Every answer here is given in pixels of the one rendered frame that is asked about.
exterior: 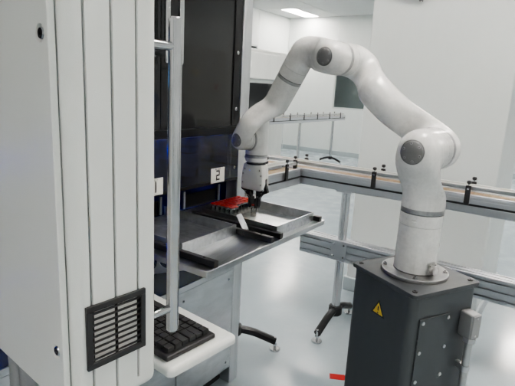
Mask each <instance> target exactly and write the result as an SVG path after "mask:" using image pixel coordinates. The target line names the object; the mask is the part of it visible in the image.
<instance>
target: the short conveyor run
mask: <svg viewBox="0 0 515 386"><path fill-rule="evenodd" d="M266 164H267V168H268V191H269V192H272V191H276V190H279V189H282V188H287V187H290V186H293V185H299V184H300V172H301V170H300V168H289V166H292V165H296V164H297V163H296V162H290V160H285V161H281V162H273V163H268V161H267V162H266Z"/></svg>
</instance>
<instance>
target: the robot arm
mask: <svg viewBox="0 0 515 386"><path fill-rule="evenodd" d="M310 68H312V69H313V70H315V71H317V72H320V73H323V74H330V75H337V76H344V77H347V78H349V79H350V80H351V81H352V82H353V83H354V84H355V85H356V88H357V90H358V95H359V98H360V100H361V102H362V103H363V104H364V106H365V107H366V108H367V109H368V110H369V111H370V112H371V113H372V114H373V115H374V117H375V118H377V119H378V120H379V121H380V122H381V123H382V124H384V125H385V126H386V127H388V128H389V129H390V130H392V131H393V132H394V133H396V134H397V135H398V136H400V137H401V138H402V139H401V141H400V142H399V145H398V148H397V150H396V155H395V166H396V170H397V173H398V176H399V180H400V182H401V185H402V203H401V210H400V216H399V228H398V234H397V241H396V247H395V257H391V258H388V259H385V260H384V261H382V266H381V268H382V270H383V271H384V272H385V273H386V274H388V275H389V276H391V277H393V278H396V279H397V280H401V281H405V282H408V283H415V284H421V285H436V284H441V283H444V282H446V281H447V280H448V277H449V274H448V271H447V270H446V269H445V268H443V267H441V266H439V265H438V254H439V249H440V243H441V233H442V228H443V222H444V212H445V206H446V194H445V192H444V189H443V187H442V184H441V169H443V168H447V167H449V166H451V165H452V164H454V163H455V162H456V161H457V160H458V157H459V155H460V154H461V143H460V140H459V138H458V137H457V135H456V134H455V133H454V132H453V131H452V130H451V129H450V128H448V127H447V126H446V125H445V124H444V123H442V122H440V121H439V120H437V119H436V118H434V117H433V116H432V115H430V114H429V113H427V112H425V111H424V110H423V109H421V108H420V107H418V106H417V105H415V104H414V103H413V102H412V101H411V100H409V99H408V98H407V97H406V96H404V95H403V94H402V93H401V92H400V91H399V90H398V89H397V88H396V87H395V86H394V85H393V84H392V83H391V81H390V80H389V79H388V78H387V77H386V75H385V74H384V73H383V72H382V69H381V67H380V65H379V62H378V60H377V59H376V57H375V56H374V55H373V54H372V53H371V52H370V51H369V50H367V49H366V48H365V47H363V46H360V45H358V44H350V43H346V42H342V41H336V40H333V39H329V38H323V37H317V36H306V37H302V38H300V39H298V40H297V41H296V42H295V43H294V44H293V46H292V47H291V49H290V51H289V52H288V54H287V56H286V58H285V60H284V62H283V64H282V66H281V68H280V70H279V72H278V74H277V76H276V77H275V79H274V82H273V83H272V85H271V88H270V89H269V91H268V93H267V96H266V97H265V98H264V99H263V100H261V101H260V102H258V103H256V104H254V105H253V106H252V107H251V108H250V109H248V110H247V111H246V112H245V113H244V115H243V116H242V117H241V119H240V120H239V122H238V124H237V126H236V128H235V130H234V132H233V135H232V138H231V142H232V145H233V146H234V147H235V148H236V149H238V150H246V151H245V156H244V157H245V161H246V162H245V163H244V167H243V171H242V176H241V188H242V189H243V190H244V191H245V192H246V193H247V196H248V207H251V205H252V204H254V208H259V207H260V205H261V198H262V196H263V195H265V194H267V193H269V191H268V168H267V164H266V162H267V153H268V139H269V125H270V122H269V120H271V119H273V118H275V117H277V116H280V115H282V114H283V113H285V111H286V110H287V108H288V107H289V105H290V103H291V102H292V100H293V98H294V97H295V95H296V93H297V91H298V90H299V88H300V86H301V84H302V83H303V81H304V79H305V77H306V75H307V74H308V72H309V70H310ZM263 190H264V191H263ZM254 191H256V198H254V196H253V194H254Z"/></svg>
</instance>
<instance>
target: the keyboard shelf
mask: <svg viewBox="0 0 515 386"><path fill-rule="evenodd" d="M154 300H155V301H157V302H159V303H161V304H163V305H164V306H166V300H165V299H163V298H161V297H160V296H157V295H156V294H154ZM179 314H182V315H184V316H185V317H188V318H190V319H191V320H193V321H195V322H197V323H199V324H201V325H202V326H205V327H207V328H208V330H209V331H211V332H213V333H214V334H215V337H214V338H213V339H211V340H209V341H207V342H205V343H203V344H201V345H200V346H198V347H196V348H194V349H192V350H190V351H188V352H186V353H184V354H183V355H180V356H179V357H177V358H174V359H173V360H171V361H168V362H166V361H164V360H162V359H161V358H160V357H158V356H156V355H154V368H155V369H156V370H157V371H158V372H160V373H161V374H163V375H165V376H166V377H167V378H174V377H175V376H177V375H180V374H181V373H183V372H184V371H186V370H188V369H190V368H192V367H193V366H195V365H197V364H198V363H200V362H202V361H204V360H205V359H207V358H210V357H212V356H213V355H215V354H217V353H218V352H220V351H222V350H224V349H225V348H227V347H229V346H230V345H233V344H235V336H234V335H233V334H232V333H230V332H228V331H226V330H224V329H222V328H220V327H218V326H216V325H214V324H212V323H210V322H208V321H206V320H204V319H202V318H200V317H199V316H197V315H195V314H193V313H191V312H189V311H187V310H185V309H183V308H181V307H179Z"/></svg>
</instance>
